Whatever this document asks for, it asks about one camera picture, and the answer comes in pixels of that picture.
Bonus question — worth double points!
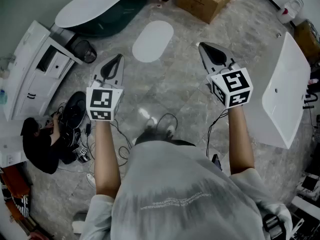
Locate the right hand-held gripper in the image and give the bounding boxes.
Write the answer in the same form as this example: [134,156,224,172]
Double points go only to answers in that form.
[198,42,254,110]

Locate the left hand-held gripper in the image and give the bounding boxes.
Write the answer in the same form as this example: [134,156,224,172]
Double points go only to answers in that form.
[86,54,125,122]

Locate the white oval bath mat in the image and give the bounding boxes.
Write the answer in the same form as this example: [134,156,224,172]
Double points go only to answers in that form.
[131,20,175,63]

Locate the person's right forearm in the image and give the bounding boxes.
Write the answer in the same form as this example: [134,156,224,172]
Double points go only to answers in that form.
[227,105,256,176]

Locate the person's left forearm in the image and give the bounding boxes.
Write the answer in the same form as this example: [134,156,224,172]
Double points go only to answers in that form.
[93,120,122,200]

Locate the white oval bathtub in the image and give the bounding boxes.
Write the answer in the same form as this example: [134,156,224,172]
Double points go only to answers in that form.
[54,0,149,38]

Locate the black mesh wastebasket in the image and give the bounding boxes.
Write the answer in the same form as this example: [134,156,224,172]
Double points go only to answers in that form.
[71,39,98,65]

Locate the light brown cardboard box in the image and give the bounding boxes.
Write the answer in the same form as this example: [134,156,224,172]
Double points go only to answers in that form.
[174,0,240,25]

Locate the person's left shoe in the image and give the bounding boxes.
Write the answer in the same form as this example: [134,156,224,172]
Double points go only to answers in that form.
[144,117,159,135]

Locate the person's shoe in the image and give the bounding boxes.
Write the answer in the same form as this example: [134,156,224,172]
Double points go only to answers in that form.
[163,124,176,139]
[144,117,159,135]

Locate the black harness backpack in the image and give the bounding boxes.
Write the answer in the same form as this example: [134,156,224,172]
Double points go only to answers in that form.
[61,127,82,165]

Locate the person's right shoe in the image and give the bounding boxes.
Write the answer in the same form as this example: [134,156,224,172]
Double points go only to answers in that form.
[163,124,176,139]

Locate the spare hand-held gripper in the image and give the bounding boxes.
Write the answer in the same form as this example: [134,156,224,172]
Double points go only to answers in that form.
[76,146,91,164]

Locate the white vanity cabinet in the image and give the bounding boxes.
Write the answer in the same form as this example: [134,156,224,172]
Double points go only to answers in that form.
[3,20,84,122]

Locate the small brown cardboard box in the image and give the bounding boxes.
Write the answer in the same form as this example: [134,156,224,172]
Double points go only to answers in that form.
[293,20,320,65]

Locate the chrome faucet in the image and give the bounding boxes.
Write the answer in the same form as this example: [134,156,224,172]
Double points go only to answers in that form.
[0,53,16,71]

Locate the black metal fixture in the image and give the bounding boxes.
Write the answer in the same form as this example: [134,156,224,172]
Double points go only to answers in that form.
[301,91,320,110]

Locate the white power strip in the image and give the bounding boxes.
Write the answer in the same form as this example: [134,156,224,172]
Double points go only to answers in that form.
[85,172,97,188]

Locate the person's grey shirt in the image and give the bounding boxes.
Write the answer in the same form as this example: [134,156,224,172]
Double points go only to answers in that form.
[79,140,294,240]

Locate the white flat box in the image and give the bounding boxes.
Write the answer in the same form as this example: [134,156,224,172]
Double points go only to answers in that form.
[0,143,29,169]

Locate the red bag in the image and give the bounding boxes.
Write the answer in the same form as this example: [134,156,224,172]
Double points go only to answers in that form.
[0,165,33,219]

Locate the black cable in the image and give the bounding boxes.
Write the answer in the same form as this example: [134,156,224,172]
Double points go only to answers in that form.
[206,108,230,159]
[156,112,179,135]
[109,120,133,167]

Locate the black strap buckle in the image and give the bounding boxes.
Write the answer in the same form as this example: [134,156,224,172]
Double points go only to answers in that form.
[262,213,288,240]

